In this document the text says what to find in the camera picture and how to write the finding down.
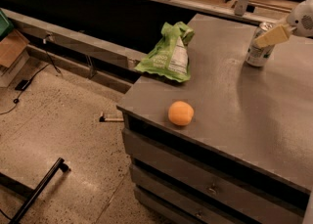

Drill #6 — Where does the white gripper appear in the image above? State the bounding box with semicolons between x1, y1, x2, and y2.
253;0;313;48

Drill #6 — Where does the silver green 7up can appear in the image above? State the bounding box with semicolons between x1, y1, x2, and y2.
246;22;274;67

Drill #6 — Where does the green chip bag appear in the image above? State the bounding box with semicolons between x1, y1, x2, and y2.
135;22;195;83

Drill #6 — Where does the grey drawer cabinet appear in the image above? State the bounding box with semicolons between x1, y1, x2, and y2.
118;15;313;224

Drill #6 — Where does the orange fruit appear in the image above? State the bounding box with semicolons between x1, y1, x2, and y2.
168;101;194;126

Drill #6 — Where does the small wooden stick tool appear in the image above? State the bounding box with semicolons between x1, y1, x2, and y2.
99;112;124;122

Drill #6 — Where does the cardboard box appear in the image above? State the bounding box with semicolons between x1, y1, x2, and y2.
0;29;29;87

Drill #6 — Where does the green bin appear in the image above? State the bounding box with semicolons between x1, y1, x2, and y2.
0;9;14;39

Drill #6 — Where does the black metal stand leg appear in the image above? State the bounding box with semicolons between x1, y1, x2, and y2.
0;157;70;224

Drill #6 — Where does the black power adapter with cable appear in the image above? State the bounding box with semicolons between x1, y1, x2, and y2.
0;33;63;116

